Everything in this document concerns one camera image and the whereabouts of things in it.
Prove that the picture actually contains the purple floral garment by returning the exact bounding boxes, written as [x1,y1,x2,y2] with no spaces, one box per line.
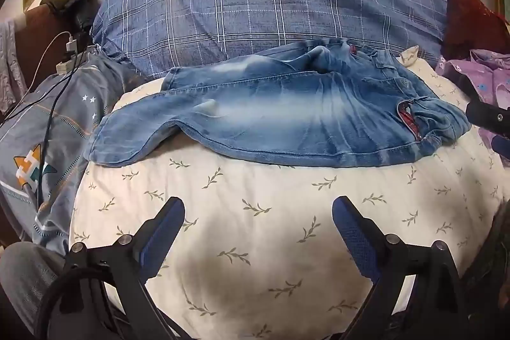
[434,49,510,169]

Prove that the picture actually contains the black cable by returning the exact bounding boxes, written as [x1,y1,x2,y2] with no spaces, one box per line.
[0,52,86,213]

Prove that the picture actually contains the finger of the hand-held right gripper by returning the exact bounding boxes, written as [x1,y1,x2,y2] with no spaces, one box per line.
[465,100,510,134]
[491,134,510,168]

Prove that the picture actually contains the grey patterned blanket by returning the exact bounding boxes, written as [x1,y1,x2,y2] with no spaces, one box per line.
[0,45,148,257]

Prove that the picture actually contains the white cable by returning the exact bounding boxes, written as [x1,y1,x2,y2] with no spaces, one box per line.
[25,30,73,94]

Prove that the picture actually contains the person's grey trouser leg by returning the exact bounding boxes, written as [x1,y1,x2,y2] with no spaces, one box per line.
[0,242,76,336]

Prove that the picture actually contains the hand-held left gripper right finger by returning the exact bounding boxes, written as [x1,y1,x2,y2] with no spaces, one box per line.
[332,196,470,340]

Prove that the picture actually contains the blue plaid quilt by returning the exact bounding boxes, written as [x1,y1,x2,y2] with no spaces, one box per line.
[91,0,451,80]

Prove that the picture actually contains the brown wooden furniture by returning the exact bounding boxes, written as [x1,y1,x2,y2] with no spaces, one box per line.
[12,3,94,88]

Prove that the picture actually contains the dark cloth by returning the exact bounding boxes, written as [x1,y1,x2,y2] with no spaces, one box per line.
[72,1,97,35]

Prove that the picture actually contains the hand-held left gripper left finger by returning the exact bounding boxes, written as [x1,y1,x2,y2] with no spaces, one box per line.
[63,197,186,340]

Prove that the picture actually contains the white power strip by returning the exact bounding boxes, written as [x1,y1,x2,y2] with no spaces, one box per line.
[56,53,80,75]

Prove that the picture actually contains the red-brown wooden board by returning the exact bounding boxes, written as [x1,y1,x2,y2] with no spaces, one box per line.
[440,0,510,60]

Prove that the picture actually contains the cream leaf-print blanket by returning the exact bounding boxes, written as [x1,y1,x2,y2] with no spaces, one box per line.
[68,45,506,340]

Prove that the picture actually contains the blue denim pants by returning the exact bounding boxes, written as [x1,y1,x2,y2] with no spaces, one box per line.
[85,38,473,169]

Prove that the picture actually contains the grey hanging cloth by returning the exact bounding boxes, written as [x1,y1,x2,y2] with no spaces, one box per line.
[0,19,28,114]

